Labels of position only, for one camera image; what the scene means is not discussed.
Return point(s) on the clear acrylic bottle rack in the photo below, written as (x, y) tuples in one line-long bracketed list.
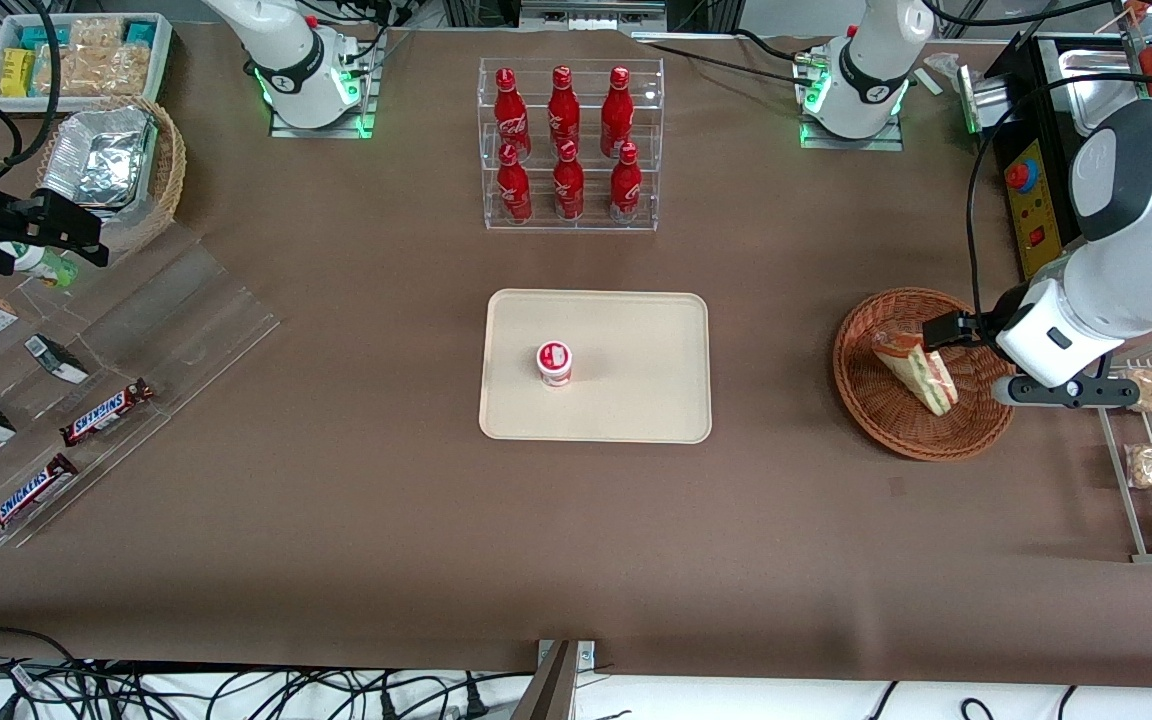
[(591, 215)]

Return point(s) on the clear acrylic display shelf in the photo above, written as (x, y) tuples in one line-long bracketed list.
[(186, 320)]

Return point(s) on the light wicker basket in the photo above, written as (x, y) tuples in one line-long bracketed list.
[(171, 165)]

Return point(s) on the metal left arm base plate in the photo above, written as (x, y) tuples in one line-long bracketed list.
[(851, 143)]

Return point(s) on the brown snickers bar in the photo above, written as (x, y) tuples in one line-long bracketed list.
[(106, 412), (28, 497)]

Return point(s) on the white plastic snack bin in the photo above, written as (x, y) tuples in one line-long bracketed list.
[(161, 50)]

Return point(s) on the aluminium foil container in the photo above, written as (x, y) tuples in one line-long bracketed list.
[(101, 155)]

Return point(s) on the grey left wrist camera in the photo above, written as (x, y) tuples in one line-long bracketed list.
[(1066, 392)]

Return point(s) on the green white small bottle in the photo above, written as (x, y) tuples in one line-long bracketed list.
[(41, 263)]

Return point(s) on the red plastic object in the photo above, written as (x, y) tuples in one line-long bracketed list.
[(1151, 55)]

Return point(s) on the red cola bottle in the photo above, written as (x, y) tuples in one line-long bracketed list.
[(617, 110), (510, 110), (625, 190), (564, 105), (514, 190), (568, 188)]

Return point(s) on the yellow snack packet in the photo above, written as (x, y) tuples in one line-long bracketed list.
[(17, 72)]

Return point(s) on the brown table cover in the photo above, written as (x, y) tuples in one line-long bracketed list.
[(576, 540)]

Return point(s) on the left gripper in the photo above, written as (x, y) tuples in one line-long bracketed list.
[(979, 326)]

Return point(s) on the clear bag of crackers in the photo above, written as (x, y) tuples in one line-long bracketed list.
[(96, 70), (96, 33)]

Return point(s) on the clear plastic wrapper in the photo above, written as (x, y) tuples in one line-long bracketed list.
[(946, 68)]

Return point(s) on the brown round wicker basket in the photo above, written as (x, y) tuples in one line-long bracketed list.
[(881, 420)]

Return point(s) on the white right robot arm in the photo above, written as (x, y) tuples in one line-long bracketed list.
[(286, 55)]

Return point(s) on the red white yogurt cup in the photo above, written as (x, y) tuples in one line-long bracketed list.
[(555, 365)]

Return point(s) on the stainless steel tray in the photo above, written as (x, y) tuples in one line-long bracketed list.
[(1096, 90)]

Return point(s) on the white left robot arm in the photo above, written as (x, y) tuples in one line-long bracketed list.
[(1141, 250)]

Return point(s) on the beige plastic tray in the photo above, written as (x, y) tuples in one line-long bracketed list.
[(636, 370)]

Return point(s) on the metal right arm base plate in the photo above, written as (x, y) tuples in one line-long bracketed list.
[(366, 95)]

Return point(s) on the black yellow control box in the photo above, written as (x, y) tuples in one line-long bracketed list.
[(1036, 190)]

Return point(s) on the teal snack packet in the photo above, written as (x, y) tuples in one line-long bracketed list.
[(36, 37), (140, 33)]

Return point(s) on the metal table edge bracket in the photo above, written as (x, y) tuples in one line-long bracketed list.
[(558, 685)]

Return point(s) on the triangle sandwich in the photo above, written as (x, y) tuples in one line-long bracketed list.
[(921, 378)]

